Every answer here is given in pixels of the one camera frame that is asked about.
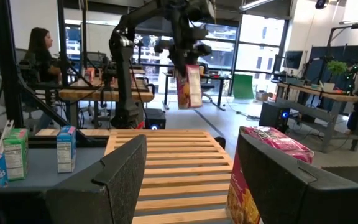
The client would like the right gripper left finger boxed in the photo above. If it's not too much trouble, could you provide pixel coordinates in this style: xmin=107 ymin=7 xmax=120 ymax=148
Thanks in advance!
xmin=45 ymin=134 xmax=148 ymax=224

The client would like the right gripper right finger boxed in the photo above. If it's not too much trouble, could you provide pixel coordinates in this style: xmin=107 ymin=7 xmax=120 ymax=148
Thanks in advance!
xmin=237 ymin=133 xmax=358 ymax=224

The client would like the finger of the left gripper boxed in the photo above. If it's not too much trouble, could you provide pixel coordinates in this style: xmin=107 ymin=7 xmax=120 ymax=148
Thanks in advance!
xmin=169 ymin=50 xmax=189 ymax=77
xmin=193 ymin=54 xmax=207 ymax=67

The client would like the pink Raisin Bran cereal box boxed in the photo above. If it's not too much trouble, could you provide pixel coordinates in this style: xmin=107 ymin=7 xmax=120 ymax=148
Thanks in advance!
xmin=175 ymin=64 xmax=203 ymax=110
xmin=226 ymin=125 xmax=315 ymax=224

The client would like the wooden slatted shelf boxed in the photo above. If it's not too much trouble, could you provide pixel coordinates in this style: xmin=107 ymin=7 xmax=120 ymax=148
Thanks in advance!
xmin=103 ymin=129 xmax=234 ymax=224

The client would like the green Apple Jacks cereal box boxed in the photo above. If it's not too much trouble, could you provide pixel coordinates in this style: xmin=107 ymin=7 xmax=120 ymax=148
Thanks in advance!
xmin=2 ymin=128 xmax=29 ymax=182

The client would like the black office desk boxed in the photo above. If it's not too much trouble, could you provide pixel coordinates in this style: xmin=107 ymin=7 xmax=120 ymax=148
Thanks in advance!
xmin=162 ymin=70 xmax=231 ymax=111

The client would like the green panel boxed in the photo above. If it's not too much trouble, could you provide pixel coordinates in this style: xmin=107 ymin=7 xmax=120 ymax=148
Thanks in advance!
xmin=232 ymin=73 xmax=256 ymax=100

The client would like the black computer tower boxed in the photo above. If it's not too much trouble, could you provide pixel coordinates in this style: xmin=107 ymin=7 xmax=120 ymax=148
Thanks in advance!
xmin=258 ymin=101 xmax=291 ymax=134
xmin=144 ymin=108 xmax=167 ymax=131

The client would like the grey table mat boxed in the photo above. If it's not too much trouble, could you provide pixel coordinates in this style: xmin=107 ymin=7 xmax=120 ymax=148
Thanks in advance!
xmin=0 ymin=146 xmax=107 ymax=189

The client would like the wooden background table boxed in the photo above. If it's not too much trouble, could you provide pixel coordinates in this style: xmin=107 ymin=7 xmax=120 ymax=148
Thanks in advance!
xmin=58 ymin=77 xmax=155 ymax=103

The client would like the black monitor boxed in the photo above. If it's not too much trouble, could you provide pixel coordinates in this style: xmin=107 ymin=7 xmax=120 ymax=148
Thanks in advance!
xmin=283 ymin=50 xmax=304 ymax=70

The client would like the long wooden workbench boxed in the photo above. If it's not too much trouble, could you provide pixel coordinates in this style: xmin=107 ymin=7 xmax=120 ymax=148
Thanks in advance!
xmin=275 ymin=81 xmax=358 ymax=153

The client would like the dark partition panel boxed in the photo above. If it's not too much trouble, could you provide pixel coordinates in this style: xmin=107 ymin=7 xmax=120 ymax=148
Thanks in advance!
xmin=305 ymin=45 xmax=358 ymax=91

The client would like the green potted plant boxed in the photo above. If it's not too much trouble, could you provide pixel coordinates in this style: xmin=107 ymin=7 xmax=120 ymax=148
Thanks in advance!
xmin=326 ymin=60 xmax=348 ymax=76

